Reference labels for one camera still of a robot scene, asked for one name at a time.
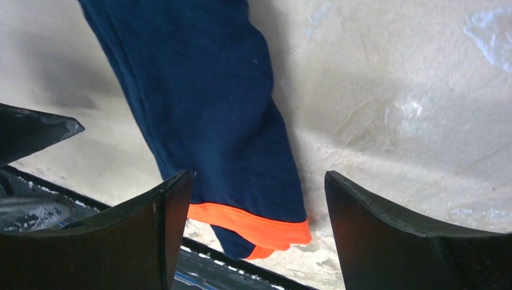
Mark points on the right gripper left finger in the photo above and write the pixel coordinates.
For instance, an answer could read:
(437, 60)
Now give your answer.
(133, 245)

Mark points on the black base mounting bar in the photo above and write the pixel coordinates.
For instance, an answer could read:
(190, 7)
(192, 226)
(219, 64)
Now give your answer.
(198, 266)

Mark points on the navy orange boxer briefs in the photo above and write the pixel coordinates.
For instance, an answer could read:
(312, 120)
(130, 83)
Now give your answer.
(198, 79)

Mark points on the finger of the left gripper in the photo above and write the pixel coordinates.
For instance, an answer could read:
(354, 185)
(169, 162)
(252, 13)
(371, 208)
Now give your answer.
(25, 131)
(26, 214)

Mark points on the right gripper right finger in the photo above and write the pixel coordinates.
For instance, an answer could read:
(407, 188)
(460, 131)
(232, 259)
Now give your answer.
(383, 245)

